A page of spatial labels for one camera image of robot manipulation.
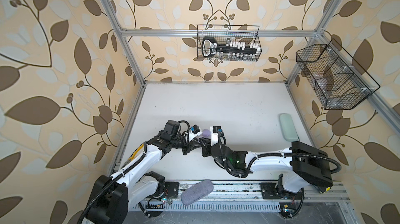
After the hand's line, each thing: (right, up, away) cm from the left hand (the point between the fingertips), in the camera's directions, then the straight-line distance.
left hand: (200, 141), depth 79 cm
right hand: (0, 0, -2) cm, 2 cm away
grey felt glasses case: (-1, -21, -9) cm, 23 cm away
